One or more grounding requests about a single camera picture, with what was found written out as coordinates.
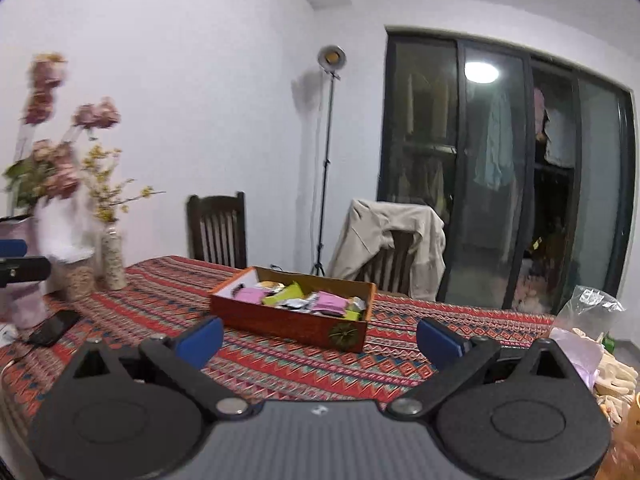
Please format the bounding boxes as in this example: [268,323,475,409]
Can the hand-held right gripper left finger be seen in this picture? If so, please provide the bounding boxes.
[59,316,253,421]

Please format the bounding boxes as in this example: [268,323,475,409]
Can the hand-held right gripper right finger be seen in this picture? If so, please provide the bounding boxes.
[385,317,581,421]

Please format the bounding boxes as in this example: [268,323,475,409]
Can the red wooden box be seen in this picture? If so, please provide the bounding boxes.
[209,266,377,354]

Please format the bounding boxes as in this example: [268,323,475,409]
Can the green snack packet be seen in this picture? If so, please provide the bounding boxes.
[263,282,305,307]

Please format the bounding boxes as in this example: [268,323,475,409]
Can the pile of snack packets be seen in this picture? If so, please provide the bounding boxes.
[232,280,368,322]

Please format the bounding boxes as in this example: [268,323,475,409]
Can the black phone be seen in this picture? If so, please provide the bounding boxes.
[26,310,81,347]

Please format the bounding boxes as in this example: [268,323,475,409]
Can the small floral vase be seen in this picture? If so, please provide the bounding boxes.
[101,225,127,291]

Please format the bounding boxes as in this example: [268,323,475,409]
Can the dark wooden chair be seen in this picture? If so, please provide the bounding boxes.
[352,230,416,296]
[186,191,247,270]

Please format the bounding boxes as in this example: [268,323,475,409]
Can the yellow flower sprigs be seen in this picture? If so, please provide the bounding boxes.
[82,145,166,223]

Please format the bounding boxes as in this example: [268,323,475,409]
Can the patterned tablecloth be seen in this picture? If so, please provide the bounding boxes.
[0,255,558,436]

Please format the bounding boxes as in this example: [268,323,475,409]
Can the beige jacket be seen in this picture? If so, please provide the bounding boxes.
[327,199,447,301]

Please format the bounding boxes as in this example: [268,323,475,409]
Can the purple tissue pack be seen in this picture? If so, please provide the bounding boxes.
[549,327,603,391]

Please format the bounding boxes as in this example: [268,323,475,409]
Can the clear plastic bag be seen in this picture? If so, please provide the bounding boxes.
[555,285,626,341]

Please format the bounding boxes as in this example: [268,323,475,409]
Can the pink dried flowers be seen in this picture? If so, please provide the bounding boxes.
[2,52,122,211]

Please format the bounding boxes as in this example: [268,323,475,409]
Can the cream knitted gloves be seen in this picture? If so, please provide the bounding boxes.
[592,340,640,411]

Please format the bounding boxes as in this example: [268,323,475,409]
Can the light blue hanging shirt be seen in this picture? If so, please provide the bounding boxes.
[472,90,516,191]

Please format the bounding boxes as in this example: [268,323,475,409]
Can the sliding glass door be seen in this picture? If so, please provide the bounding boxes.
[376,26,638,318]

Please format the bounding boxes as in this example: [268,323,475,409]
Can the floor lamp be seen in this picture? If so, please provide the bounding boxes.
[310,45,347,277]

